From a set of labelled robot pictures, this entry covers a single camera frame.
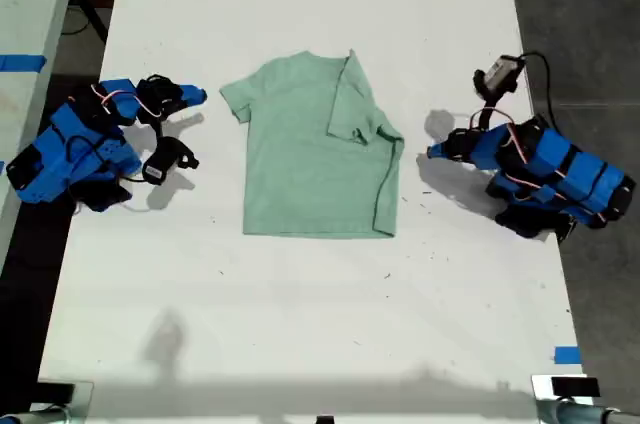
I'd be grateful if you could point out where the black box on white plate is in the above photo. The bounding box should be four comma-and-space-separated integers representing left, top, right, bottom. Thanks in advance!
530, 373, 602, 406

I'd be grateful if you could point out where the pale side table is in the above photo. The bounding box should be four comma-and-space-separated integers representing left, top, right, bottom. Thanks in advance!
0, 0, 84, 258

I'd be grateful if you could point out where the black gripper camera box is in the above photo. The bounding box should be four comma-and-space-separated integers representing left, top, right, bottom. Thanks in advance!
473, 54, 527, 96
141, 136, 201, 187

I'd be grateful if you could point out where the grey metal pipe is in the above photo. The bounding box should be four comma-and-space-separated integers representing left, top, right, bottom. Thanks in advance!
0, 405, 77, 424
536, 397, 640, 424

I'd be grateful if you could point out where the short blue tape strip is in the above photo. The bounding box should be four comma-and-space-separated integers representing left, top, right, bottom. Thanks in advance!
553, 345, 583, 366

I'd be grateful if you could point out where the black table leg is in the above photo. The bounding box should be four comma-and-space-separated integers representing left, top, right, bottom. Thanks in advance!
73, 0, 110, 44

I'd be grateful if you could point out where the pale green T-shirt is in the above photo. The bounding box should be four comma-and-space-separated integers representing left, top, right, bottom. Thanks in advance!
218, 47, 406, 240

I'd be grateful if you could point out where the black box on clear plate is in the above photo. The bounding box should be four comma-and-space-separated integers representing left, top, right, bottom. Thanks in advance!
36, 379, 96, 416

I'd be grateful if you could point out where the long blue tape strip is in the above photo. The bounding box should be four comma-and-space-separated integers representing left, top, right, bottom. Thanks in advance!
0, 54, 48, 73

